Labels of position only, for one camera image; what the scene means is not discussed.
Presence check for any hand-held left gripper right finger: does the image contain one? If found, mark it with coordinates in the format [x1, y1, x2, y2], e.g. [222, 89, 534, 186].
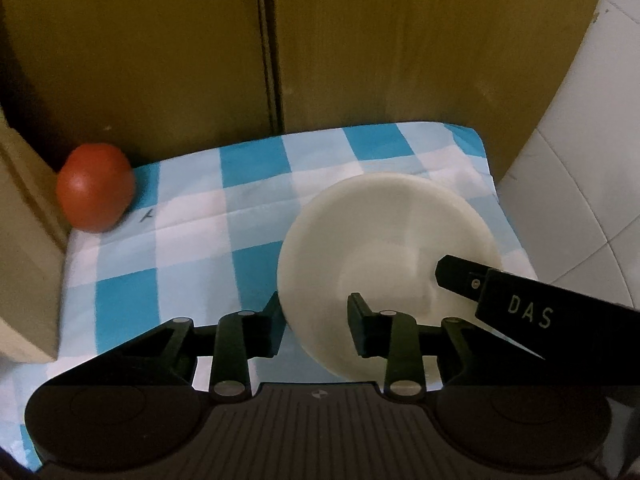
[347, 292, 481, 401]

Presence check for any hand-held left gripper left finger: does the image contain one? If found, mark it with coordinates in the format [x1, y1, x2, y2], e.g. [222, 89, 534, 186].
[117, 291, 287, 402]

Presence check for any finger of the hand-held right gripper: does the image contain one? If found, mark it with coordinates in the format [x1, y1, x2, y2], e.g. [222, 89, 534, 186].
[434, 255, 490, 307]

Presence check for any cream bowl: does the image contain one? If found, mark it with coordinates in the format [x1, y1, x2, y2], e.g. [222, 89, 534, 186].
[276, 172, 503, 382]

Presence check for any blue white checked tablecloth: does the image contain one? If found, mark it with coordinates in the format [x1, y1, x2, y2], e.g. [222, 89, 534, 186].
[0, 121, 538, 473]

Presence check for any red tomato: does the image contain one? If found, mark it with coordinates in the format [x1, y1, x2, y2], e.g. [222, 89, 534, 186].
[56, 143, 137, 233]

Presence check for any wooden block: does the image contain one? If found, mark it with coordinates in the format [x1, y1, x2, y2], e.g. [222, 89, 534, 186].
[0, 110, 72, 363]

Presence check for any brown cardboard backdrop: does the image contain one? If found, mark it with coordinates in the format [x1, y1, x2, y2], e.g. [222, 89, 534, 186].
[0, 0, 608, 196]

